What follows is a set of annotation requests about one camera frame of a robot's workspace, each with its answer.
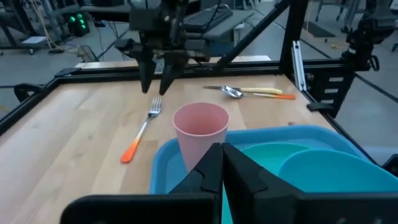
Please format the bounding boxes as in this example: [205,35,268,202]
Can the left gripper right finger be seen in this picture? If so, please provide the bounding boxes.
[222,142,304,224]

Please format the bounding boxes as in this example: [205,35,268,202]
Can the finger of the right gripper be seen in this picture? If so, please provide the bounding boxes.
[159,51,188,96]
[138,52,158,94]

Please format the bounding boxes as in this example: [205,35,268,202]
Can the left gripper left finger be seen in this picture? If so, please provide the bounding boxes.
[169,142,224,195]

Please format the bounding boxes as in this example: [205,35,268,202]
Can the teal round plate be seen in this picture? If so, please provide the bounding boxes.
[241,142,313,177]

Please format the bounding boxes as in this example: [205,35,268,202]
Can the pink plastic cup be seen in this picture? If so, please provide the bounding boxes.
[172,102,231,172]

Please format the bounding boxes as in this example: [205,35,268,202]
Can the orange-handled metal fork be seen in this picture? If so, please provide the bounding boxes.
[120,96,163,164]

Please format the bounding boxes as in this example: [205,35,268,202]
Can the blue ribbed bowl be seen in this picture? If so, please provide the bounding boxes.
[277,149,398,194]

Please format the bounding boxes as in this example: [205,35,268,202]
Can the blue plastic tray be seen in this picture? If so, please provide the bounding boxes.
[149,124,379,195]

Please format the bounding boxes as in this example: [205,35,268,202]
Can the backlit computer keyboard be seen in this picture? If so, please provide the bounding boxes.
[183,4,234,32]

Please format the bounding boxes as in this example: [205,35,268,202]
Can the dark grey keyboard shelf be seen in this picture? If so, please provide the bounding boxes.
[183,9,254,43]

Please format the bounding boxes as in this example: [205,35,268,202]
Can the computer with green lights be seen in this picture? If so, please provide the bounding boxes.
[63,11,91,37]

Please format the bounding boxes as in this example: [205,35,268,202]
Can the silver aluminium bar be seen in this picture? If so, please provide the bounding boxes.
[291,40,307,92]

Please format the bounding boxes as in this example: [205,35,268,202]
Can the black floor stand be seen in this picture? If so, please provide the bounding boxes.
[341,0,398,73]

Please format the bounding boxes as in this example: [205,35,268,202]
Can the orange-handled metal spoon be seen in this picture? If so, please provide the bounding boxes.
[220,85,297,101]

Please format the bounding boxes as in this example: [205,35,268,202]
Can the yellow-handled table knife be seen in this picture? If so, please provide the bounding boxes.
[203,85,284,96]

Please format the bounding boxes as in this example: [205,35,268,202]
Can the yellow hanging cable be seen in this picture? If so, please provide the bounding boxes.
[29,0,63,53]

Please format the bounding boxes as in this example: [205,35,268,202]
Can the black table camera mount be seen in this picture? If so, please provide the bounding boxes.
[382,153,398,177]

